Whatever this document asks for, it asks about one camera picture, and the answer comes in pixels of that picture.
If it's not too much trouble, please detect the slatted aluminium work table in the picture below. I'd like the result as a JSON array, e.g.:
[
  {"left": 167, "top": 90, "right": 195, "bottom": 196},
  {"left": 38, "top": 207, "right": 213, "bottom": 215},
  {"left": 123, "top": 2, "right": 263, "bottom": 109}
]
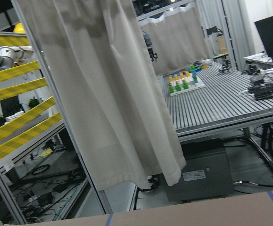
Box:
[{"left": 162, "top": 62, "right": 273, "bottom": 140}]

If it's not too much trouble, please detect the grey control cabinet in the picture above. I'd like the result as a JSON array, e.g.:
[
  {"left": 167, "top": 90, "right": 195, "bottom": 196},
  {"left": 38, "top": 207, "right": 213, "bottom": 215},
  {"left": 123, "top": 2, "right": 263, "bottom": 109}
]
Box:
[{"left": 165, "top": 138, "right": 234, "bottom": 202}]

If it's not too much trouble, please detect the yellow striped safety barrier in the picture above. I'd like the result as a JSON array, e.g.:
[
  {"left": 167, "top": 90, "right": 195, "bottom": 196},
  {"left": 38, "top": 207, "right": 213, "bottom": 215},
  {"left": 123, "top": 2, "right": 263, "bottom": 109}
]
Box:
[{"left": 0, "top": 32, "right": 62, "bottom": 162}]

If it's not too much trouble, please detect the board with coloured blocks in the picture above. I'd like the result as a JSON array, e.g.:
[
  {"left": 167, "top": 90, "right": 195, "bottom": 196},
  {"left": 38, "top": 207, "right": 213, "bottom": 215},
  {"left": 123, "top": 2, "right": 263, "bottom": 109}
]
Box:
[{"left": 168, "top": 65, "right": 206, "bottom": 96}]

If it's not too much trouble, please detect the beige curtain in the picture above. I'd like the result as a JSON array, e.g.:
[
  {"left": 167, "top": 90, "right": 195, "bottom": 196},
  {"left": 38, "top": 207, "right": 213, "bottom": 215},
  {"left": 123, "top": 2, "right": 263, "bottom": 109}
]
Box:
[{"left": 18, "top": 0, "right": 186, "bottom": 190}]

